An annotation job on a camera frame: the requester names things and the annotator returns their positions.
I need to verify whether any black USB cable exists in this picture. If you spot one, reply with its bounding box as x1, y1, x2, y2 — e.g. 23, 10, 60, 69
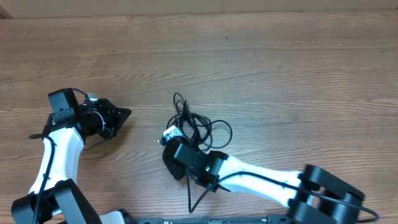
166, 92, 234, 152

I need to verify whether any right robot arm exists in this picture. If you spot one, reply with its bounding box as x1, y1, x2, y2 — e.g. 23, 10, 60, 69
159, 136, 364, 223

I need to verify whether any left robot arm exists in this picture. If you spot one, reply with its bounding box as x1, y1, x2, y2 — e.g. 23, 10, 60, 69
11, 88, 135, 224

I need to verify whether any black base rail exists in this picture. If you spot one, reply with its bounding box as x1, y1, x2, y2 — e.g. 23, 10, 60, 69
135, 214, 297, 224

